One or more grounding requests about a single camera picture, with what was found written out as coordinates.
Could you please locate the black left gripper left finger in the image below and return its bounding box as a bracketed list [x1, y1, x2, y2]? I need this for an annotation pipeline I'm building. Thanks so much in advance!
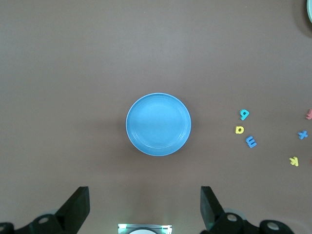
[0, 186, 90, 234]

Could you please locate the blue plate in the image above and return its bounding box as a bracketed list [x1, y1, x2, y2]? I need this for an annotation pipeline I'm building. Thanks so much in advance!
[125, 92, 192, 157]

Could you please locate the blue foam letter m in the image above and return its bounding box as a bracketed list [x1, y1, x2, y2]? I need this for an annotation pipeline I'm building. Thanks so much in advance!
[245, 136, 258, 149]

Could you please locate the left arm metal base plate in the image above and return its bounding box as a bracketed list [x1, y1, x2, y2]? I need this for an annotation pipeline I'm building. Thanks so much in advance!
[117, 223, 174, 234]

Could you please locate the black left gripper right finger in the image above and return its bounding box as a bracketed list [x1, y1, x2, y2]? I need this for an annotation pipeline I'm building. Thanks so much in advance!
[200, 186, 293, 234]

